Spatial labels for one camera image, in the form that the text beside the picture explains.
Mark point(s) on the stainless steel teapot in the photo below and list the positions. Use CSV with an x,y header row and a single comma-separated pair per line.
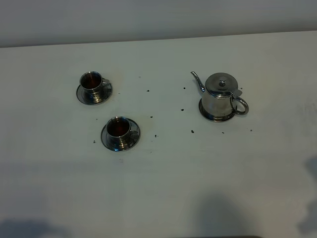
x,y
220,99

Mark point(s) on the near stainless steel teacup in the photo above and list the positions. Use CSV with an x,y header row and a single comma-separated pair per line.
x,y
119,127

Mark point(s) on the stainless steel teacup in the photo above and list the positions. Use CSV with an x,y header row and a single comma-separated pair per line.
x,y
119,127
93,82

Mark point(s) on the far stainless steel teacup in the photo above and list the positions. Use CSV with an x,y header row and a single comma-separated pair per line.
x,y
93,82

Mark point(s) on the near steel saucer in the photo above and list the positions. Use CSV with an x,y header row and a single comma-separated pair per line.
x,y
119,145

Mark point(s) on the steel saucer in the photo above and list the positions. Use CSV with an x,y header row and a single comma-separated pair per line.
x,y
119,145
96,96

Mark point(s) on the far steel saucer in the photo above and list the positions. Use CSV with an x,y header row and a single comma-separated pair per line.
x,y
96,96

